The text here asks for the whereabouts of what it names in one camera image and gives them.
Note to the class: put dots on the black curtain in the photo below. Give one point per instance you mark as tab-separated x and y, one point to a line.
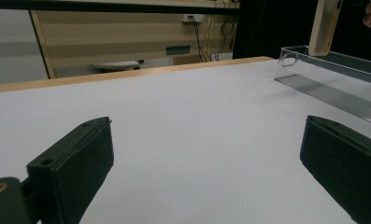
267	28

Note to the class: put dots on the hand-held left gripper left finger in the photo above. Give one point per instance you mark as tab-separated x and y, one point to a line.
71	168

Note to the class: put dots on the light wooden desk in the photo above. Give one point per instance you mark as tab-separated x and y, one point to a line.
111	34

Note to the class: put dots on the grey chair base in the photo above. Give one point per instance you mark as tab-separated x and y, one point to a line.
116	65

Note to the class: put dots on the clear plastic tray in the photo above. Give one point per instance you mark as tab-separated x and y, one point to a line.
335	93

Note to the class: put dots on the white cabinet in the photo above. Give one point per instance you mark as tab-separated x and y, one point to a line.
11	46

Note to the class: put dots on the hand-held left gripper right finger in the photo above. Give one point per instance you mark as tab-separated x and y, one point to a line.
348	168

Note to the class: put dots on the white wall socket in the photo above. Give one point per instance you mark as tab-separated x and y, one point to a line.
193	18

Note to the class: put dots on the beige phone case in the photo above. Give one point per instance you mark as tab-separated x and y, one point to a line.
323	28

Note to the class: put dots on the black horizontal frame bar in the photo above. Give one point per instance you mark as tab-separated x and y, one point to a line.
111	6

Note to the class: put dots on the wooden table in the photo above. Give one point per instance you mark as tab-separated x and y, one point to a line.
111	75

